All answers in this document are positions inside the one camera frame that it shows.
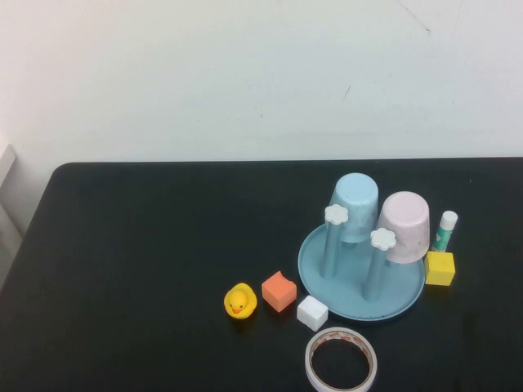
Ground white double-sided tape roll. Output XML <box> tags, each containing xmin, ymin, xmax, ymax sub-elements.
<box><xmin>305</xmin><ymin>326</ymin><xmax>378</xmax><ymax>392</ymax></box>

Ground yellow cube block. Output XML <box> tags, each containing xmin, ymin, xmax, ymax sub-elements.
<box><xmin>423</xmin><ymin>251</ymin><xmax>456</xmax><ymax>287</ymax></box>

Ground light blue plastic cup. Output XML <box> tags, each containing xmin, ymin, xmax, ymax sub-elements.
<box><xmin>329</xmin><ymin>172</ymin><xmax>380</xmax><ymax>243</ymax></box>

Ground white foam cube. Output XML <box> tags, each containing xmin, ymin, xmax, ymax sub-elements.
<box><xmin>296</xmin><ymin>295</ymin><xmax>329</xmax><ymax>331</ymax></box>

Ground blue cup stand white caps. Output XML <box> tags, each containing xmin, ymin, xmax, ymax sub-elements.
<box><xmin>297</xmin><ymin>203</ymin><xmax>426</xmax><ymax>323</ymax></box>

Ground pink plastic cup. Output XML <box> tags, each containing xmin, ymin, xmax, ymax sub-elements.
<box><xmin>374</xmin><ymin>191</ymin><xmax>431</xmax><ymax>265</ymax></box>

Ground green white glue stick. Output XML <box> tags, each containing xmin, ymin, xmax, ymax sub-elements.
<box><xmin>432</xmin><ymin>210</ymin><xmax>458</xmax><ymax>253</ymax></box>

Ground orange foam cube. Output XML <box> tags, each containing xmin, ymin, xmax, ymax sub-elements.
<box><xmin>261</xmin><ymin>270</ymin><xmax>297</xmax><ymax>314</ymax></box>

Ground yellow rubber duck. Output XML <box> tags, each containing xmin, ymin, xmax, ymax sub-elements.
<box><xmin>223</xmin><ymin>283</ymin><xmax>258</xmax><ymax>320</ymax></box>

